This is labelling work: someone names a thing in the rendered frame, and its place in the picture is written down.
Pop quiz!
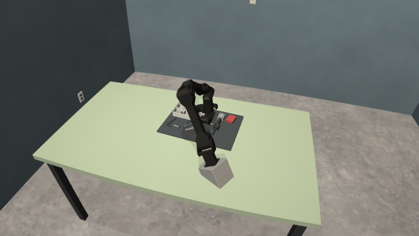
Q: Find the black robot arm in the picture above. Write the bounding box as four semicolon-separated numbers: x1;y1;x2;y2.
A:
176;79;219;167

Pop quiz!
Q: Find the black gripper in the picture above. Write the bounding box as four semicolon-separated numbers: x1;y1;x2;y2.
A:
200;103;218;125

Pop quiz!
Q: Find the white block with screws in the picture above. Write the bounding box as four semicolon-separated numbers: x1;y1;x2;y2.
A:
217;113;225;121

